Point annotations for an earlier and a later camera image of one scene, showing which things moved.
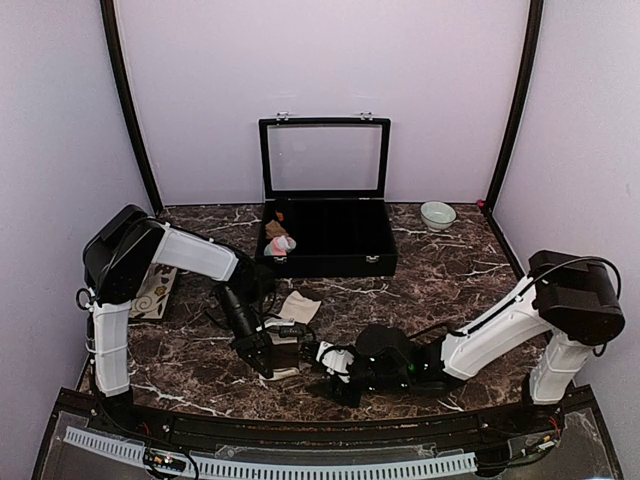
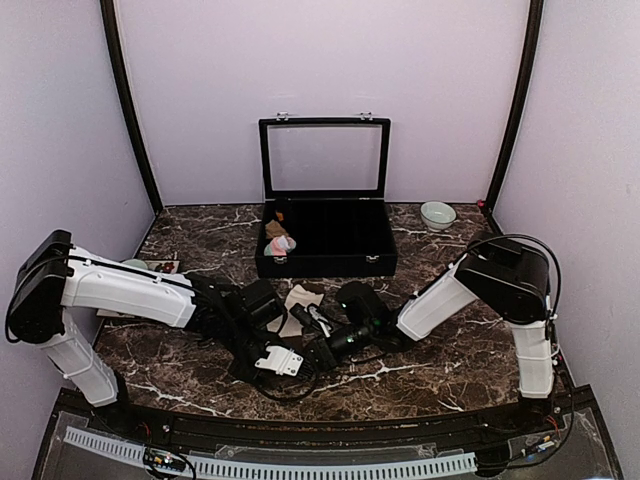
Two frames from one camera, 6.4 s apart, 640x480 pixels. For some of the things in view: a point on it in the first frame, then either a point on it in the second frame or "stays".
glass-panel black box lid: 324,158 stays
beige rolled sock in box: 273,230 stays
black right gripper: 334,390 -> 327,357
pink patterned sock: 280,246 stays
